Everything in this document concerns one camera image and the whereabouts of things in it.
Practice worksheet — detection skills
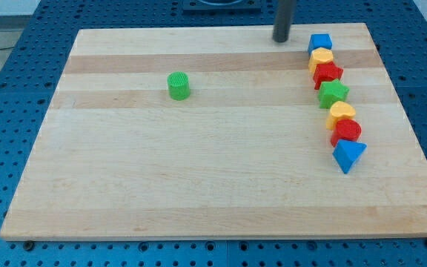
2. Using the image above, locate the blue cube block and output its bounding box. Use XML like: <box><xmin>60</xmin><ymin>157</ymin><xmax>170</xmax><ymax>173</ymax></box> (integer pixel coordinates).
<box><xmin>308</xmin><ymin>33</ymin><xmax>333</xmax><ymax>55</ymax></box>

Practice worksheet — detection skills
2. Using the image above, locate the wooden board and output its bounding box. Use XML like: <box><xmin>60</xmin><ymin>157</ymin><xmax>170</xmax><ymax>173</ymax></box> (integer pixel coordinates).
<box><xmin>0</xmin><ymin>23</ymin><xmax>427</xmax><ymax>241</ymax></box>

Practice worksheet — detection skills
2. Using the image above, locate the green cylinder block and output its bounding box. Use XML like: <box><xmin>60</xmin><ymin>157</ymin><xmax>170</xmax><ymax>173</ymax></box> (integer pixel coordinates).
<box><xmin>167</xmin><ymin>72</ymin><xmax>191</xmax><ymax>101</ymax></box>

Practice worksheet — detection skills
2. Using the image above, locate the green star block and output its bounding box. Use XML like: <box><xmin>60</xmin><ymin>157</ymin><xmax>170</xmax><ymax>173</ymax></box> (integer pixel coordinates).
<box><xmin>318</xmin><ymin>79</ymin><xmax>350</xmax><ymax>109</ymax></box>

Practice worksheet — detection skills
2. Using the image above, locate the yellow heart block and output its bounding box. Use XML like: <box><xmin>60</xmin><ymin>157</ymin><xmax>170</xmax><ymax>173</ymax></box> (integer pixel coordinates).
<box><xmin>325</xmin><ymin>101</ymin><xmax>356</xmax><ymax>130</ymax></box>

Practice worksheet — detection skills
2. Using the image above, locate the yellow hexagon block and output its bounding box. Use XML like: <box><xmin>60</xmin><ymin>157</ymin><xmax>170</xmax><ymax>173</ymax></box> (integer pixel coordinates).
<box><xmin>308</xmin><ymin>47</ymin><xmax>334</xmax><ymax>74</ymax></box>

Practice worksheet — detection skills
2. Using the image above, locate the red cross block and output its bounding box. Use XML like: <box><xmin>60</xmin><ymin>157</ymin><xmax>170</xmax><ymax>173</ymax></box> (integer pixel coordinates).
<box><xmin>313</xmin><ymin>62</ymin><xmax>343</xmax><ymax>90</ymax></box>

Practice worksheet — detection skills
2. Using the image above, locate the red cylinder block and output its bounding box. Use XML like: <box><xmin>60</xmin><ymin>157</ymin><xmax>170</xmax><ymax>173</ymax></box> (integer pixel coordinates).
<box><xmin>330</xmin><ymin>119</ymin><xmax>362</xmax><ymax>147</ymax></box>

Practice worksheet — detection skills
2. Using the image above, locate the blue triangle block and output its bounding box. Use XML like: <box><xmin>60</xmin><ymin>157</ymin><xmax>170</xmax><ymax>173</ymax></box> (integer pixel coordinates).
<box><xmin>332</xmin><ymin>139</ymin><xmax>367</xmax><ymax>174</ymax></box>

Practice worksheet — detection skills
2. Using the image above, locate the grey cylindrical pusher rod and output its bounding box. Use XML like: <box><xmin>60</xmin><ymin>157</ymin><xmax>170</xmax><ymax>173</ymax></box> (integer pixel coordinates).
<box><xmin>272</xmin><ymin>0</ymin><xmax>297</xmax><ymax>43</ymax></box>

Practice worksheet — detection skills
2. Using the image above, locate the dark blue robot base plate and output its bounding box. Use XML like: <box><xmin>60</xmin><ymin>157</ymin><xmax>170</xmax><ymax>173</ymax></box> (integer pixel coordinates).
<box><xmin>180</xmin><ymin>0</ymin><xmax>262</xmax><ymax>13</ymax></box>

